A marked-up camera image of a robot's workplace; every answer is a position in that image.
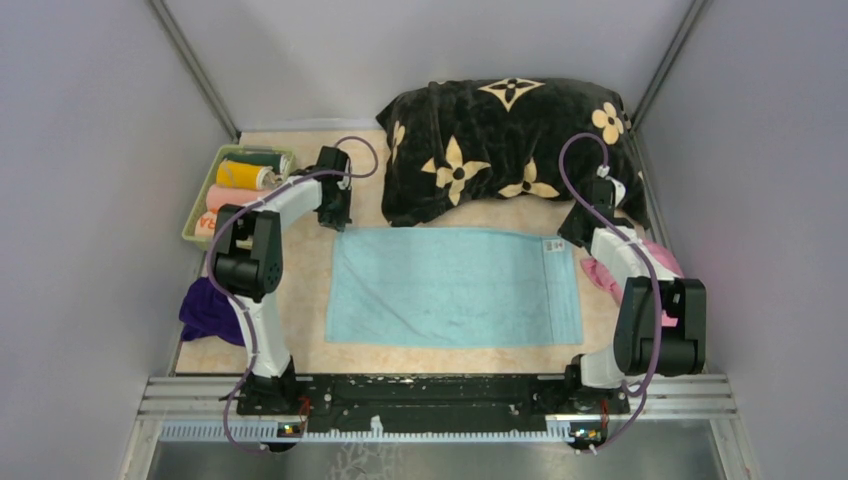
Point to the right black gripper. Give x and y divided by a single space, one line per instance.
565 228

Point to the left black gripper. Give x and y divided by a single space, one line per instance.
337 221

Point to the light blue towel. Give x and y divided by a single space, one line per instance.
453 288

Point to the black floral blanket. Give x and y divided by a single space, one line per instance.
458 141

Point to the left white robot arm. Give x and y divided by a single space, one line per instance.
245 257

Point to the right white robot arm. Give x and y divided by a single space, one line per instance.
661 323

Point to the dark green rolled towel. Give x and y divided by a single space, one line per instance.
279 162

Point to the yellow rolled towel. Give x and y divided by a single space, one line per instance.
232 174

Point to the pink rolled towel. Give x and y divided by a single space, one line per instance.
218 196

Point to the orange DORA rolled towel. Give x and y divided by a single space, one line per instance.
205 226

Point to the green plastic basket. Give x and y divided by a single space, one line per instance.
199 206

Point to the purple towel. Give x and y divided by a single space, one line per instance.
206 312

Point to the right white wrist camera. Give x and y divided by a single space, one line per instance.
613 190

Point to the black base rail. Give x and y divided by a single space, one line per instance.
426 404

